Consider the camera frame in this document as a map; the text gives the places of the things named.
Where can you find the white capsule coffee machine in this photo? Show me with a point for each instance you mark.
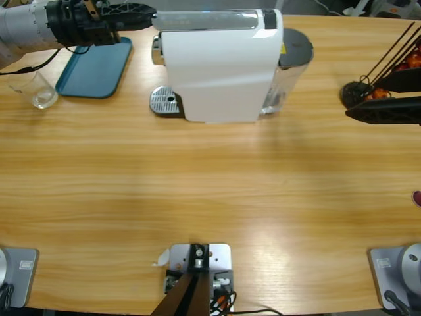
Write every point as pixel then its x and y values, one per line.
pixel 217 72

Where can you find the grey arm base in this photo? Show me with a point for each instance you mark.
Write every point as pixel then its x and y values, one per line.
pixel 23 279
pixel 385 279

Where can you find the dark red coffee capsule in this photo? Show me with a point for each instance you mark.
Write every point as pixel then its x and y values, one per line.
pixel 417 198

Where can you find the grey stool with orange mark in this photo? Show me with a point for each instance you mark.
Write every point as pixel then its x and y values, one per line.
pixel 391 11

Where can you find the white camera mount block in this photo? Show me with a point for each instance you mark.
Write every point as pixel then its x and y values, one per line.
pixel 218 260

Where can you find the clear water tank black lid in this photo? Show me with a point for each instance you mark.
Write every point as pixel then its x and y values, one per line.
pixel 296 46

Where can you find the dark camera post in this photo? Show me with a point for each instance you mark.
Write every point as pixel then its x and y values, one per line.
pixel 187 296

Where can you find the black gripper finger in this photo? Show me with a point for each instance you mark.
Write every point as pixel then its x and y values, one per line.
pixel 388 112
pixel 404 82

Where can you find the white tape scrap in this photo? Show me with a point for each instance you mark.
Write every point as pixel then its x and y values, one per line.
pixel 162 258

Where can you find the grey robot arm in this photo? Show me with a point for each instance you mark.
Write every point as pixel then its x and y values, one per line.
pixel 23 26

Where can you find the black capsule rack stand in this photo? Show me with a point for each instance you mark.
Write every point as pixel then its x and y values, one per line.
pixel 352 92

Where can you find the teal plastic tray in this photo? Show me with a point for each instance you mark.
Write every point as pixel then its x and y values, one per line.
pixel 95 75

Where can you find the orange coffee capsule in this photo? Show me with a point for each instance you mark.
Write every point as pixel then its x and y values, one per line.
pixel 381 93
pixel 413 59

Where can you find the clear drinking glass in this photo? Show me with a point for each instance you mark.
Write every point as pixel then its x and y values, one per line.
pixel 42 97

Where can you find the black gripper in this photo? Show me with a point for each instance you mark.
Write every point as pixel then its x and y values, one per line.
pixel 75 26

